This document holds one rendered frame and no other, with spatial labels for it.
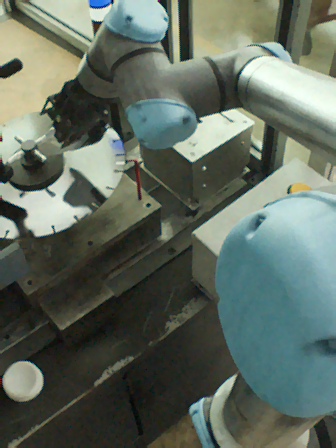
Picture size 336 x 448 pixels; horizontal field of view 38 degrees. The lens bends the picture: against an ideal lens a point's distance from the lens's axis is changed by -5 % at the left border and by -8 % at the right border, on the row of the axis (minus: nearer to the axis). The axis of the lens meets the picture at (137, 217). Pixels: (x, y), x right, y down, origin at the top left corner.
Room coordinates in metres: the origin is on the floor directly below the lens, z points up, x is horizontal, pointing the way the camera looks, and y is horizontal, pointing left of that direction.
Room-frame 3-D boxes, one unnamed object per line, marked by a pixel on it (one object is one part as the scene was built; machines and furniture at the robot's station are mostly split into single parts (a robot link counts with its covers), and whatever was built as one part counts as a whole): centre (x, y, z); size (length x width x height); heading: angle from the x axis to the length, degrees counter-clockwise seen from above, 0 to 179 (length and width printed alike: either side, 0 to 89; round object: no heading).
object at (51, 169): (0.67, 0.17, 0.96); 0.11 x 0.11 x 0.03
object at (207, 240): (0.55, -0.23, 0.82); 0.28 x 0.11 x 0.15; 123
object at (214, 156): (0.80, -0.14, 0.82); 0.18 x 0.18 x 0.15; 33
